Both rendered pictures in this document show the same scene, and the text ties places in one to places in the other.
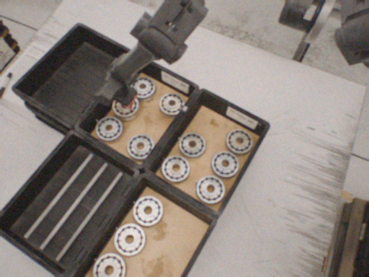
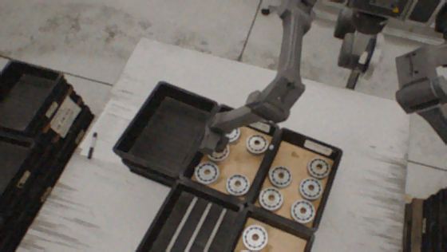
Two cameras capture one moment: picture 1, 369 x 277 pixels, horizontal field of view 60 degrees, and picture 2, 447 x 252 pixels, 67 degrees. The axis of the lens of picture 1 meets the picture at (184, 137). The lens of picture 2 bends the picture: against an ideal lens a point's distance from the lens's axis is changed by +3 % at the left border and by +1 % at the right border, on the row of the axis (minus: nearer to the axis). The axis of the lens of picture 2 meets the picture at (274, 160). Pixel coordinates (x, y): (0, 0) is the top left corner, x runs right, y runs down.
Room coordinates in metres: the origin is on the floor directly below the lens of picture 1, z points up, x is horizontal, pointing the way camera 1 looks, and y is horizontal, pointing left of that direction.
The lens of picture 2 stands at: (-0.05, 0.17, 2.19)
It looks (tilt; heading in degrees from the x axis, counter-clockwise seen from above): 65 degrees down; 343
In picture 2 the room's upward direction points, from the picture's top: 12 degrees clockwise
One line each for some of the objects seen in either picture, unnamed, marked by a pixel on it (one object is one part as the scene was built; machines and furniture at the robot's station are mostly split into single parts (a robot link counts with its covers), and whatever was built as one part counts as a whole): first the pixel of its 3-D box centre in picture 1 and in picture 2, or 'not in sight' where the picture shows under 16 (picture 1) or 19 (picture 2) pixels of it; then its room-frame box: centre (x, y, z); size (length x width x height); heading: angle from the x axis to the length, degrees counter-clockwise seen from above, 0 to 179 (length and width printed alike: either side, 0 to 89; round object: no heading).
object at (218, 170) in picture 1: (225, 164); (310, 188); (0.40, -0.16, 0.86); 0.10 x 0.10 x 0.01
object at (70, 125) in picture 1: (76, 71); (168, 126); (0.72, 0.44, 0.92); 0.40 x 0.30 x 0.02; 152
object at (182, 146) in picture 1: (192, 144); (281, 175); (0.47, -0.03, 0.86); 0.10 x 0.10 x 0.01
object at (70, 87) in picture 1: (79, 79); (171, 132); (0.72, 0.44, 0.87); 0.40 x 0.30 x 0.11; 152
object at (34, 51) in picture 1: (30, 73); (115, 130); (0.84, 0.74, 0.70); 0.33 x 0.23 x 0.01; 160
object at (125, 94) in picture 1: (119, 87); (215, 137); (0.61, 0.24, 1.00); 0.10 x 0.07 x 0.07; 62
